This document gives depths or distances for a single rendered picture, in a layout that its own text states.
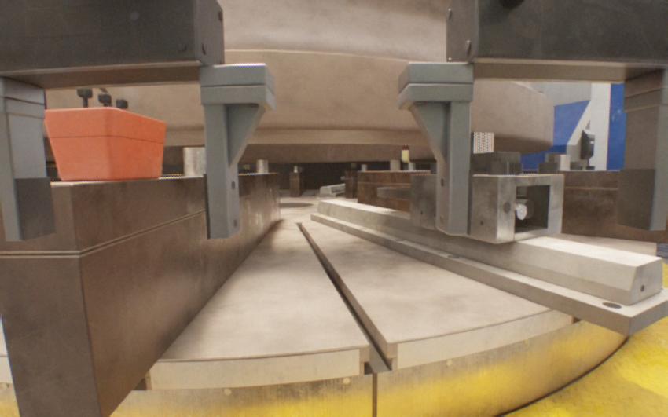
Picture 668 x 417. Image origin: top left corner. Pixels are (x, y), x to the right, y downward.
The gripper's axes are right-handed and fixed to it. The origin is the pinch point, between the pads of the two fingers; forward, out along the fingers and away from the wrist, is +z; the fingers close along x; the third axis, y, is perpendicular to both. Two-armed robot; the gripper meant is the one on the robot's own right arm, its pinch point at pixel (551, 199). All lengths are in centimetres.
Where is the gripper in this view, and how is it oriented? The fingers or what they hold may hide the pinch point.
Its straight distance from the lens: 25.3
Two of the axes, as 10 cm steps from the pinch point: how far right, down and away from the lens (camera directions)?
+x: 10.0, -0.2, 0.1
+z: 0.1, 9.9, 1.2
